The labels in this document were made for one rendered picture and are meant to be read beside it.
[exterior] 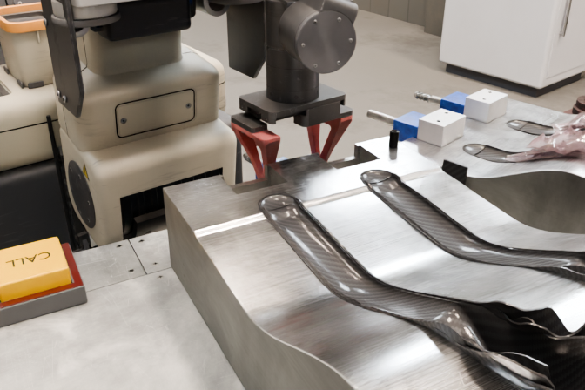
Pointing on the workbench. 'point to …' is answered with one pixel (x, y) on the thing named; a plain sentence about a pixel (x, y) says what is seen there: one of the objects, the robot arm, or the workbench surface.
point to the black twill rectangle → (455, 171)
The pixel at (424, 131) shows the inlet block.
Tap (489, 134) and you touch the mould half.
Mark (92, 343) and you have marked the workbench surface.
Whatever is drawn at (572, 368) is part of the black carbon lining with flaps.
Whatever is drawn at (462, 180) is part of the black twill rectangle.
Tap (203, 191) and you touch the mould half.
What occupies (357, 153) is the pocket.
